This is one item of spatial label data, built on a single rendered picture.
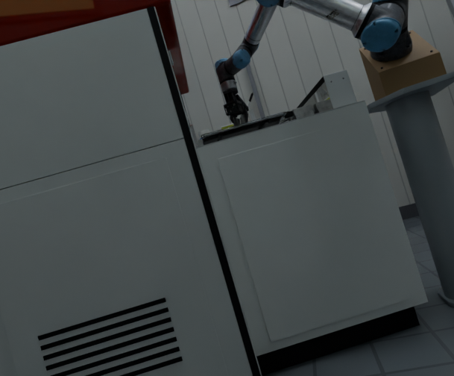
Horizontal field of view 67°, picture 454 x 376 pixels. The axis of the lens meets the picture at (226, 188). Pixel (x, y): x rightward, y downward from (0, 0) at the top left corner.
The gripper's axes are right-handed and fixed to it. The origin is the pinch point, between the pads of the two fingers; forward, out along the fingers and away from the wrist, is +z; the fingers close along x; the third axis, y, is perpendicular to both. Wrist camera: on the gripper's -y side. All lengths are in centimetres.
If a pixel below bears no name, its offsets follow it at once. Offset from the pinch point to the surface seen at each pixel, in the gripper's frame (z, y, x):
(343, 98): 6, 19, 48
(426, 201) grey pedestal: 51, 8, 65
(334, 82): -1, 20, 47
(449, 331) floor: 91, 29, 58
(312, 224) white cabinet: 46, 37, 27
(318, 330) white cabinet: 81, 41, 20
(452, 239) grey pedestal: 67, 9, 69
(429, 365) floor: 91, 48, 50
